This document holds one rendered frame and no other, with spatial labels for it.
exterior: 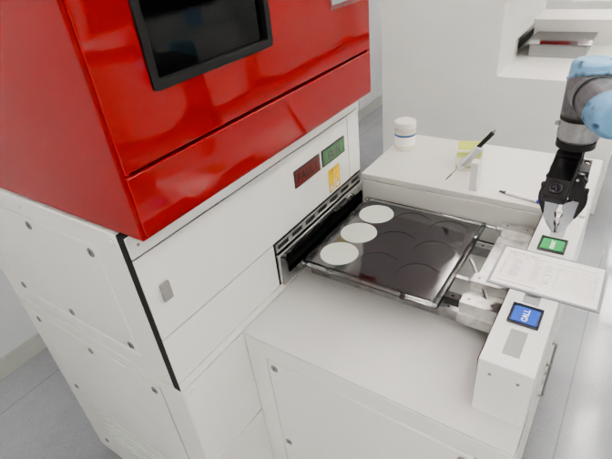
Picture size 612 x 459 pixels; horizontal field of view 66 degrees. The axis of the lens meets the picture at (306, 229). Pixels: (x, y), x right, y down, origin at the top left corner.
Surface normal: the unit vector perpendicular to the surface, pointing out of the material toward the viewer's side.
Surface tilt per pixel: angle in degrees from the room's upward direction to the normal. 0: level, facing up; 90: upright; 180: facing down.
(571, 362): 0
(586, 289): 0
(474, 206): 90
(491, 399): 90
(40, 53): 90
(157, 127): 90
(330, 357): 0
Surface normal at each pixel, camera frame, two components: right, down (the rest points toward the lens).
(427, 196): -0.55, 0.50
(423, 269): -0.10, -0.83
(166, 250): 0.83, 0.23
